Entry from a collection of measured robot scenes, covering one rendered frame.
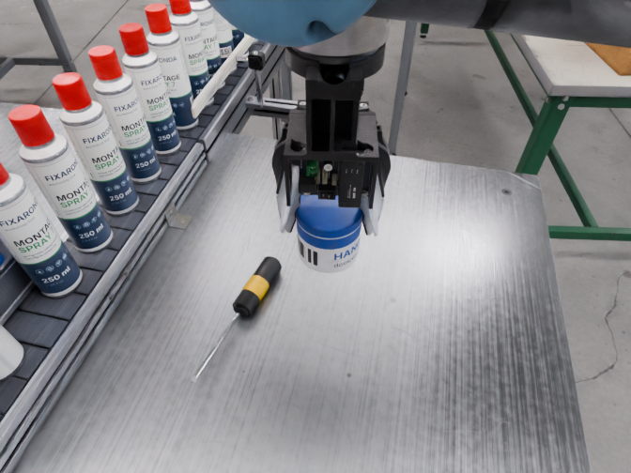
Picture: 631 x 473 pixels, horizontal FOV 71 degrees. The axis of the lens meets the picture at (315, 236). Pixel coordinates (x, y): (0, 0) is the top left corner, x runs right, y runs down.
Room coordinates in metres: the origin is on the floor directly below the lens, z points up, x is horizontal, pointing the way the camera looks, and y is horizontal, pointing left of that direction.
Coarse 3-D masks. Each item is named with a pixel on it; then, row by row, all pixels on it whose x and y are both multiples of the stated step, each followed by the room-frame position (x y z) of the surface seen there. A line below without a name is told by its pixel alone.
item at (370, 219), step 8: (376, 184) 0.32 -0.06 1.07; (376, 192) 0.32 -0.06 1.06; (376, 200) 0.32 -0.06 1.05; (368, 208) 0.29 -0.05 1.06; (376, 208) 0.31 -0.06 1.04; (368, 216) 0.32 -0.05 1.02; (376, 216) 0.30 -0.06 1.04; (368, 224) 0.32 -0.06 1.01; (376, 224) 0.28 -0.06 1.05; (368, 232) 0.32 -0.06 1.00; (376, 232) 0.28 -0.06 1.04
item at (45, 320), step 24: (192, 144) 0.64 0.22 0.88; (168, 168) 0.58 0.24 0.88; (144, 192) 0.52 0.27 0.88; (144, 216) 0.47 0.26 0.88; (120, 240) 0.42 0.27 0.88; (96, 264) 0.37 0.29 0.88; (24, 312) 0.30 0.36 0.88; (48, 312) 0.30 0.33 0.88; (72, 312) 0.30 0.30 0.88; (24, 336) 0.26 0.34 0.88; (48, 336) 0.26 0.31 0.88; (24, 360) 0.23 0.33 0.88; (0, 384) 0.21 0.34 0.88; (24, 384) 0.21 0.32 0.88; (0, 408) 0.18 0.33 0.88
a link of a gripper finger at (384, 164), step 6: (378, 126) 0.33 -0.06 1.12; (378, 132) 0.33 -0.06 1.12; (378, 138) 0.33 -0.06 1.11; (378, 144) 0.32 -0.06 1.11; (384, 144) 0.33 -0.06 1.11; (378, 150) 0.32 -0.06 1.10; (384, 150) 0.32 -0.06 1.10; (384, 156) 0.32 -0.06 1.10; (378, 162) 0.32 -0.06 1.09; (384, 162) 0.32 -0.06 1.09; (390, 162) 0.32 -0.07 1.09; (378, 168) 0.32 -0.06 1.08; (384, 168) 0.32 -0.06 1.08; (390, 168) 0.32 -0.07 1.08; (378, 174) 0.32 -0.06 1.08; (384, 174) 0.32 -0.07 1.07; (378, 180) 0.32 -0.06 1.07; (384, 180) 0.33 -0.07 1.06; (384, 186) 0.33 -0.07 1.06
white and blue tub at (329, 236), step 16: (304, 208) 0.33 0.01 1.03; (320, 208) 0.33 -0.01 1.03; (336, 208) 0.33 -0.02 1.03; (352, 208) 0.33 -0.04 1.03; (304, 224) 0.31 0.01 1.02; (320, 224) 0.30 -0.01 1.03; (336, 224) 0.30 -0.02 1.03; (352, 224) 0.31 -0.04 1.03; (304, 240) 0.31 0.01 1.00; (320, 240) 0.30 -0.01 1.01; (336, 240) 0.30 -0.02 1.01; (352, 240) 0.31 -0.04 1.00; (304, 256) 0.31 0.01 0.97; (320, 256) 0.30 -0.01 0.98; (336, 256) 0.30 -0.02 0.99; (352, 256) 0.31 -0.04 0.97
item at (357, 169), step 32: (288, 64) 0.30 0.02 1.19; (320, 64) 0.28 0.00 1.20; (352, 64) 0.28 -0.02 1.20; (320, 96) 0.26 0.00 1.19; (352, 96) 0.26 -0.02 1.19; (288, 128) 0.30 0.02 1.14; (320, 128) 0.28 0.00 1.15; (352, 128) 0.27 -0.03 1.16; (288, 160) 0.27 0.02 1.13; (320, 160) 0.26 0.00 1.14; (352, 160) 0.26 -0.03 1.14; (288, 192) 0.26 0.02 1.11; (320, 192) 0.27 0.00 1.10; (352, 192) 0.26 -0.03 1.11
